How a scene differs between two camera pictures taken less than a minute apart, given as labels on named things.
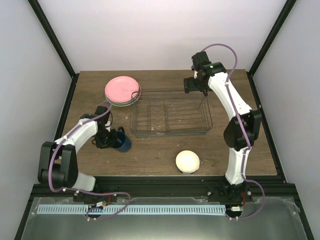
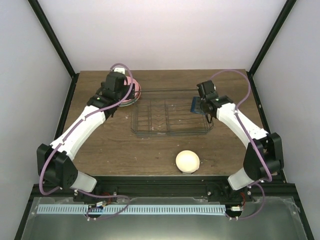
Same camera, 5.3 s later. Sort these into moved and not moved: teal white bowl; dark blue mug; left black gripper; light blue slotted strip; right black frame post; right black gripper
Moved: left black gripper; dark blue mug; right black gripper
Not moved: teal white bowl; right black frame post; light blue slotted strip
